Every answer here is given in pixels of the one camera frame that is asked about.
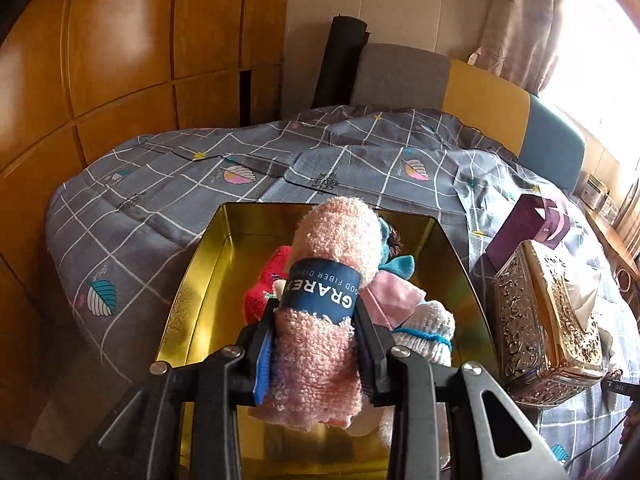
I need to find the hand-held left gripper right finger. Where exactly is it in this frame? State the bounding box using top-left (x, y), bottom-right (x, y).
top-left (352, 309), bottom-right (571, 480)

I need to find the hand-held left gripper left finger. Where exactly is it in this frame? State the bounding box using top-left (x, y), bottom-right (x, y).
top-left (80, 305), bottom-right (278, 480)

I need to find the white glove blue trim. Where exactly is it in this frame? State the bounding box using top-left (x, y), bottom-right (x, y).
top-left (392, 300), bottom-right (457, 367)

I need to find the red patterned sock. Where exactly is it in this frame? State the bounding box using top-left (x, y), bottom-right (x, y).
top-left (243, 246), bottom-right (297, 332)

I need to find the teal teddy bear pink dress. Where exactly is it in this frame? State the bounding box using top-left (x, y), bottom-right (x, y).
top-left (367, 215), bottom-right (426, 333)

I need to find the gold metal tin box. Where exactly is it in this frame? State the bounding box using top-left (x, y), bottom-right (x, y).
top-left (155, 202), bottom-right (501, 480)

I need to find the pink fluffy towel blue label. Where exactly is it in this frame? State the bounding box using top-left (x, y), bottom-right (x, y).
top-left (247, 196), bottom-right (388, 433)

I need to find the white tissue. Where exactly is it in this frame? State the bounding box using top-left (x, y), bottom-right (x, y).
top-left (567, 277), bottom-right (600, 328)

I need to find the ornate gold tissue box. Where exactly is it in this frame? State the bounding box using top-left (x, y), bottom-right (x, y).
top-left (492, 240), bottom-right (618, 408)

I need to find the purple gift box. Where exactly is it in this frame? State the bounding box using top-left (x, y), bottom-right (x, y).
top-left (485, 195), bottom-right (571, 273)

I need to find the clear plastic container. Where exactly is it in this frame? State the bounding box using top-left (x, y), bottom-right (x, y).
top-left (582, 174), bottom-right (613, 211)

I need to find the grey checked printed blanket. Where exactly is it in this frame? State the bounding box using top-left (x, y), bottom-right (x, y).
top-left (45, 105), bottom-right (640, 480)

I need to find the grey yellow blue headboard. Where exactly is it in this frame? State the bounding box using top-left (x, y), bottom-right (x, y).
top-left (350, 42), bottom-right (588, 196)

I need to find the black rolled mat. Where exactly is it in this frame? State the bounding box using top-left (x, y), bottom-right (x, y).
top-left (311, 15), bottom-right (372, 110)

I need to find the wooden wardrobe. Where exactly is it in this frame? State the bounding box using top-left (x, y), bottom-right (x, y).
top-left (0, 0), bottom-right (293, 461)

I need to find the pink patterned curtain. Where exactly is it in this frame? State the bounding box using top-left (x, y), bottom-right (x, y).
top-left (467, 0), bottom-right (568, 96)

